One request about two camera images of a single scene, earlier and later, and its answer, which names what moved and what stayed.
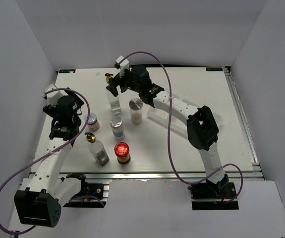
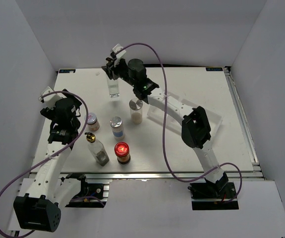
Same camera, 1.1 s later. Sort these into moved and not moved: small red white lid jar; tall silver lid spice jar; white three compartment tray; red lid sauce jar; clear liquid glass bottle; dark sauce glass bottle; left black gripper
Moved: clear liquid glass bottle
Not moved: dark sauce glass bottle; red lid sauce jar; left black gripper; tall silver lid spice jar; small red white lid jar; white three compartment tray
